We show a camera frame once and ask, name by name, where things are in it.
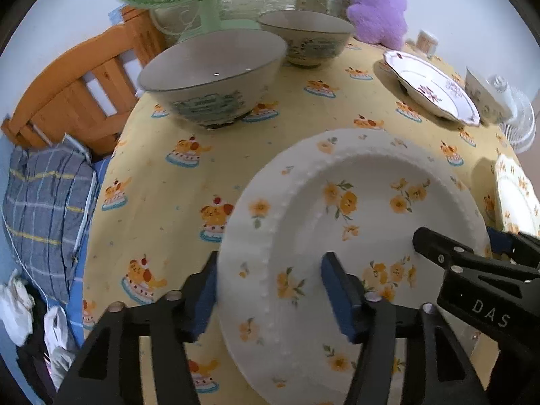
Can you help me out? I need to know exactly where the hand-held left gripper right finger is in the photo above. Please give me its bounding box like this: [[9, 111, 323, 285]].
[[321, 252, 490, 405]]

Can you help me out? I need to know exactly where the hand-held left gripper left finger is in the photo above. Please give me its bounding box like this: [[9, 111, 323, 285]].
[[53, 252, 218, 405]]

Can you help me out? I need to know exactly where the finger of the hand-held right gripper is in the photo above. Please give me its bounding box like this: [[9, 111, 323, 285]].
[[412, 227, 477, 270], [487, 225, 540, 268]]

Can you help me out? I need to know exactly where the white plate with orange flowers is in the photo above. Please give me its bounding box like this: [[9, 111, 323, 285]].
[[494, 154, 540, 237], [217, 128, 492, 405]]

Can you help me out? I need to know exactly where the yellow cartoon print tablecloth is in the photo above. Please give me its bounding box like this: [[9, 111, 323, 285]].
[[82, 36, 540, 405]]

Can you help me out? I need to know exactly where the white desk fan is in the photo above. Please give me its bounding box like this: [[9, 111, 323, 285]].
[[485, 75, 537, 155]]

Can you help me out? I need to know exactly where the blue bed sheet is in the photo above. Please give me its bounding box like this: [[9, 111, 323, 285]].
[[67, 154, 114, 347]]

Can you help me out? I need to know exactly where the white plastic bag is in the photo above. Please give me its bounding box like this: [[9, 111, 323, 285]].
[[0, 272, 36, 347], [42, 306, 76, 389]]

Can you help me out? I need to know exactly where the small floral bowl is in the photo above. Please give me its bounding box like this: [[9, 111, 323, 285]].
[[464, 66, 516, 124]]

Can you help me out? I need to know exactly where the white plate with purple flowers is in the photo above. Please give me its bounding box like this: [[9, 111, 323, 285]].
[[383, 50, 482, 127]]

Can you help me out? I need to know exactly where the blue plaid pillow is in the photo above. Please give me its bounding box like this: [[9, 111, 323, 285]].
[[2, 135, 100, 304]]

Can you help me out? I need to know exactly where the cotton swab container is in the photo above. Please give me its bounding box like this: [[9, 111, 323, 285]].
[[415, 29, 439, 56]]

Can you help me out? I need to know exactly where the purple plush toy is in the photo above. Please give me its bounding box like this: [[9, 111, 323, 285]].
[[345, 0, 409, 50]]

